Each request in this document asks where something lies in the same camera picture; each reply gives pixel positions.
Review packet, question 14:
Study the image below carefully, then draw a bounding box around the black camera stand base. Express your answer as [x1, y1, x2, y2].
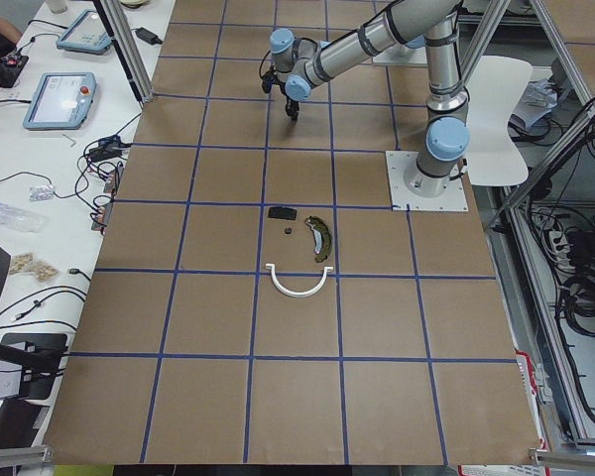
[0, 333, 68, 401]

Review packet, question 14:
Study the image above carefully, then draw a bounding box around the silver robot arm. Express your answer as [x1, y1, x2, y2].
[260, 0, 470, 198]

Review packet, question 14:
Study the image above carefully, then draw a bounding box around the white curved plastic bracket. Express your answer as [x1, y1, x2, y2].
[264, 263, 334, 298]

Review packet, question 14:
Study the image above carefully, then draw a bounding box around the olive brake shoe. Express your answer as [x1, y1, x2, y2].
[304, 215, 332, 263]

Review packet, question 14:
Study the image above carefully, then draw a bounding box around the far teach pendant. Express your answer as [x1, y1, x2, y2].
[56, 10, 111, 55]

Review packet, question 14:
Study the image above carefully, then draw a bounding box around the black power adapter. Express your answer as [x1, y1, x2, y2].
[134, 27, 163, 46]

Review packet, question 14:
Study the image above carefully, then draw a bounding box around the aluminium frame post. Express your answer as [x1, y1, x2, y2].
[93, 0, 154, 104]

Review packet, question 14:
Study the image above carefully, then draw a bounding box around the near teach pendant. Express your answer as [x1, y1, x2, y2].
[23, 72, 97, 131]

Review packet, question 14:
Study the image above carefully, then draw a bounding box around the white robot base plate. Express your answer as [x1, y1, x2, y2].
[385, 151, 469, 212]

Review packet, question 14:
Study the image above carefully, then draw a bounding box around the black brake pad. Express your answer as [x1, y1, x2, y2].
[268, 206, 298, 221]

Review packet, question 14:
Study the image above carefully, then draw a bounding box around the teach pendant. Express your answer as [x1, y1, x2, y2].
[23, 72, 97, 131]
[56, 10, 111, 55]

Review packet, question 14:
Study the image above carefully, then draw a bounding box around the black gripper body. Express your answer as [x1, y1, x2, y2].
[285, 96, 300, 120]

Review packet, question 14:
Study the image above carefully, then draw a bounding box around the white chair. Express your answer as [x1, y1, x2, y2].
[465, 56, 533, 186]

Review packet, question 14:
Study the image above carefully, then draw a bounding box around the plastic water bottle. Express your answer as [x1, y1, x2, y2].
[0, 202, 46, 232]

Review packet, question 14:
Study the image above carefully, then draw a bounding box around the bag of wooden pieces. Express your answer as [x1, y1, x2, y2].
[8, 253, 59, 283]

